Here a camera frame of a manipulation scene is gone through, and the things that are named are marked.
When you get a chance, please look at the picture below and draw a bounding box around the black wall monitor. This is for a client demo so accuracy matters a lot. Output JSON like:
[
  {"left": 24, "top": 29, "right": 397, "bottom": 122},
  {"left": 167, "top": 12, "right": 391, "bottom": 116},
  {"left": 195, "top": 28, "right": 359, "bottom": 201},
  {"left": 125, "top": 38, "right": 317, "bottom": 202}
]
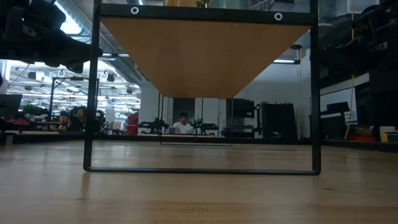
[{"left": 226, "top": 98, "right": 255, "bottom": 118}]

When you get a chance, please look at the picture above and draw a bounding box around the dark desktop monitor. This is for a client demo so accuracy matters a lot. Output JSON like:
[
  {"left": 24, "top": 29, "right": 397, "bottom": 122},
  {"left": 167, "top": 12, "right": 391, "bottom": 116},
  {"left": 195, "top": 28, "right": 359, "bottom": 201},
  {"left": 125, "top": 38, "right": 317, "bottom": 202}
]
[{"left": 0, "top": 94, "right": 23, "bottom": 119}]

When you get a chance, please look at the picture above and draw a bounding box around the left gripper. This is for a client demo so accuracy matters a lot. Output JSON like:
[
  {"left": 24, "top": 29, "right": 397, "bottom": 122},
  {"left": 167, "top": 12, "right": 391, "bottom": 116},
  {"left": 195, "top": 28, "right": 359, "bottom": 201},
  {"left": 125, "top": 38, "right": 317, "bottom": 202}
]
[{"left": 0, "top": 0, "right": 103, "bottom": 74}]

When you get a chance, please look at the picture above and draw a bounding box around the wooden shelf with black frame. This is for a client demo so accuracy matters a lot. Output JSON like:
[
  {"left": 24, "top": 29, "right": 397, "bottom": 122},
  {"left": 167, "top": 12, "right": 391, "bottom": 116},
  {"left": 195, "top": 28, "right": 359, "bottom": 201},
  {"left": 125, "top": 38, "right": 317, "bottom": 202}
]
[{"left": 83, "top": 0, "right": 323, "bottom": 176}]

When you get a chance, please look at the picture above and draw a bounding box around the white container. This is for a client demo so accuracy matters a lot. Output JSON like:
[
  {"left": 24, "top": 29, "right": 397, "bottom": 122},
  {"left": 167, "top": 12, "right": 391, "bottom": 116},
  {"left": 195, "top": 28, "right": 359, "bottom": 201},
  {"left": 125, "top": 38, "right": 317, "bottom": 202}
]
[{"left": 379, "top": 126, "right": 396, "bottom": 144}]

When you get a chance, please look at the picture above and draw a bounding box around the ceiling strip light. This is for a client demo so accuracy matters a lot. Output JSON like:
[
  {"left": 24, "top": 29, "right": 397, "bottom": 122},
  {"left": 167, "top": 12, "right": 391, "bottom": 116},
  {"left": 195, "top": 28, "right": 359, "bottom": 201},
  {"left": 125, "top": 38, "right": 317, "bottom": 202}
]
[{"left": 273, "top": 58, "right": 301, "bottom": 65}]

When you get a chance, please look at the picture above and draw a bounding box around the red background cabinet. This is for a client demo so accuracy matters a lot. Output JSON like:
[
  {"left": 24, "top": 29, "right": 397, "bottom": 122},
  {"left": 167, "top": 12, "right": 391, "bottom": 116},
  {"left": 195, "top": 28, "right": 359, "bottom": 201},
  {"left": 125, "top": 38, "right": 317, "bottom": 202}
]
[{"left": 126, "top": 112, "right": 140, "bottom": 136}]

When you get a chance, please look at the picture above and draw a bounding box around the red tray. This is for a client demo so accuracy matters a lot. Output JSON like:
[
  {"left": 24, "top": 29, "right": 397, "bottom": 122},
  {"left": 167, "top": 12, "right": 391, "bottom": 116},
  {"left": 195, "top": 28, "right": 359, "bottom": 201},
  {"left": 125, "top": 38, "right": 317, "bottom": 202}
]
[{"left": 348, "top": 134, "right": 377, "bottom": 143}]

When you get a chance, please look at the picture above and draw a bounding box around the person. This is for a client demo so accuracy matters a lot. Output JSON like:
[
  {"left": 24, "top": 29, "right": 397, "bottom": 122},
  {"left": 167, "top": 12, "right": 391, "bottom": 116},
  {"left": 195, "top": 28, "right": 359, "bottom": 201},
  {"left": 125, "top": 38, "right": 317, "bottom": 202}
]
[
  {"left": 172, "top": 111, "right": 196, "bottom": 135},
  {"left": 67, "top": 105, "right": 88, "bottom": 132}
]

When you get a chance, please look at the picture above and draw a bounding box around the black rolling case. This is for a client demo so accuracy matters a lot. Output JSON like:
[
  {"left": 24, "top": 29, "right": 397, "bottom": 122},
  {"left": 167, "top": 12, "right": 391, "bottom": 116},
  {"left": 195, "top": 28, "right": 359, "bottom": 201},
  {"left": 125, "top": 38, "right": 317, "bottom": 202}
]
[{"left": 260, "top": 101, "right": 299, "bottom": 140}]

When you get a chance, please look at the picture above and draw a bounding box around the black pegboard cart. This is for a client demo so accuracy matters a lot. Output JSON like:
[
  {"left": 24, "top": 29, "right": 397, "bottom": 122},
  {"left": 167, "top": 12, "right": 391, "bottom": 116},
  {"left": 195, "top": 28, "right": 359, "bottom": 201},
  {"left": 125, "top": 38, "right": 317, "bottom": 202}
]
[{"left": 321, "top": 101, "right": 359, "bottom": 141}]

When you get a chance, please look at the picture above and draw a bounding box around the black equipment at right edge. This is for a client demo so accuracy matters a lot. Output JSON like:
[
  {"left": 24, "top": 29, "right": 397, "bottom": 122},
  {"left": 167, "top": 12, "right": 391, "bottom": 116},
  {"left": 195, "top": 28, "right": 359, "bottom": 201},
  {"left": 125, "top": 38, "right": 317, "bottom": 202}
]
[{"left": 0, "top": 132, "right": 398, "bottom": 153}]

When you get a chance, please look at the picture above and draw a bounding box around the black metal gantry frame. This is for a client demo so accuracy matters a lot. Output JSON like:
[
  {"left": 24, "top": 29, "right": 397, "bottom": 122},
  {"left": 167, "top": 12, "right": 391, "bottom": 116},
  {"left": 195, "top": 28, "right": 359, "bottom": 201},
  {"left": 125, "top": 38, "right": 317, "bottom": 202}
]
[{"left": 48, "top": 76, "right": 100, "bottom": 121}]

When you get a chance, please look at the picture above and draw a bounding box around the green plant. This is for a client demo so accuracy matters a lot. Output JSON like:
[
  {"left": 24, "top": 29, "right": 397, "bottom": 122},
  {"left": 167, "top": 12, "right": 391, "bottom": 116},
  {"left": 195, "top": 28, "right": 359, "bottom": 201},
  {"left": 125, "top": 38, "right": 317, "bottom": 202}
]
[{"left": 22, "top": 104, "right": 47, "bottom": 116}]

